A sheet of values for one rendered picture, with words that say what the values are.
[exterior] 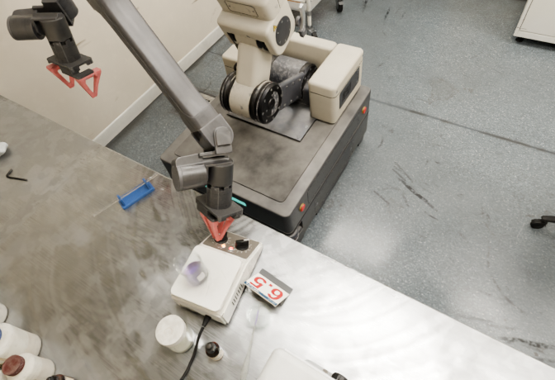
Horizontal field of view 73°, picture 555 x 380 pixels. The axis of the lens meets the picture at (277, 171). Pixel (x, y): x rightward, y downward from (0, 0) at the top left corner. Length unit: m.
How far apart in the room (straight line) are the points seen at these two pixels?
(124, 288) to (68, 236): 0.25
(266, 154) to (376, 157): 0.69
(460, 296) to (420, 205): 0.44
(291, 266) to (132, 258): 0.40
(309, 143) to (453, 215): 0.76
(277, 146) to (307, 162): 0.16
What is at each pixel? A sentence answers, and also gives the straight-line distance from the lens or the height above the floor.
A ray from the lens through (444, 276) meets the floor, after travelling 1.77.
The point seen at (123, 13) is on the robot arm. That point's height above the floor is 1.25.
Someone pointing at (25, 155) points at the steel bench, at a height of 0.75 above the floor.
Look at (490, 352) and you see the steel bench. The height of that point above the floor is 0.75.
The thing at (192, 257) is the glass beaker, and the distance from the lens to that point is 0.82.
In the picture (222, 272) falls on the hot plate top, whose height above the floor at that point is 0.84.
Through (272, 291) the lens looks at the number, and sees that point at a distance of 0.87.
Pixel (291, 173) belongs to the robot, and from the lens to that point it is 1.53.
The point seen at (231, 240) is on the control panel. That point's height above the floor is 0.79.
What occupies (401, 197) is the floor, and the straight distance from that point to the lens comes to 1.92.
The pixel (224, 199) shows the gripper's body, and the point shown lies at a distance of 0.82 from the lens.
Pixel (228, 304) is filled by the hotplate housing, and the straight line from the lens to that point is 0.83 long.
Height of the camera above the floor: 1.59
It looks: 53 degrees down
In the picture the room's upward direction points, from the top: 11 degrees counter-clockwise
